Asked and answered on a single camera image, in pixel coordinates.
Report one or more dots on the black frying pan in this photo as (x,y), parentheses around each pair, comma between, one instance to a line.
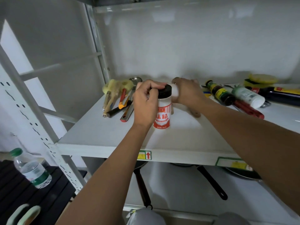
(211,181)
(143,185)

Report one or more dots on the white metal shelf rack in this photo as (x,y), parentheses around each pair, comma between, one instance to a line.
(187,56)

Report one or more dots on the person's right hand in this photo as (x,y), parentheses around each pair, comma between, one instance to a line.
(189,93)

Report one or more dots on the person's right fingers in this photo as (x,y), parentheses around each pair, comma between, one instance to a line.
(184,82)

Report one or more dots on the yellow sponge brush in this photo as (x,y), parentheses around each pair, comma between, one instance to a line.
(114,86)

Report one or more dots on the white bottle with green cap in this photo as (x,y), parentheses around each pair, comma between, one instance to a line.
(248,96)

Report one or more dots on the seasoning jar with black lid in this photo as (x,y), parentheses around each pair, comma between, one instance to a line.
(163,114)

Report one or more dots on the person's left fingers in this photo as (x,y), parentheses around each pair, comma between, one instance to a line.
(153,84)

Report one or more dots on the yellow scouring sponge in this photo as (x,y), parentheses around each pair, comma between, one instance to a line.
(262,79)

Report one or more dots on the dark sauce bottle yellow label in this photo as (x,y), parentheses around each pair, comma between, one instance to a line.
(221,93)

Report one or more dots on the dark bottle with red label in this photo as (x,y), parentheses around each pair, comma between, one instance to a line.
(281,94)

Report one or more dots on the black slatted table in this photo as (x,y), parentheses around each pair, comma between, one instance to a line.
(35,203)

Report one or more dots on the person's left hand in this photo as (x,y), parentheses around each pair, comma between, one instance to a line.
(143,105)

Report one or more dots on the person's left forearm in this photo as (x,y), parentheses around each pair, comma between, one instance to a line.
(110,171)

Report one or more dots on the clear water bottle green cap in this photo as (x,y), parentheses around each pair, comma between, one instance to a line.
(31,169)

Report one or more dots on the steel-rimmed pan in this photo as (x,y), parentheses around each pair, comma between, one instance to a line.
(241,173)

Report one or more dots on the person's right forearm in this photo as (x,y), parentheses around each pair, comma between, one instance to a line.
(253,140)

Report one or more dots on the white plastic container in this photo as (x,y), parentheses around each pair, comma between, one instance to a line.
(174,93)

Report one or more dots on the steel ladle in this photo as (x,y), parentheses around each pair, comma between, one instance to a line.
(128,110)

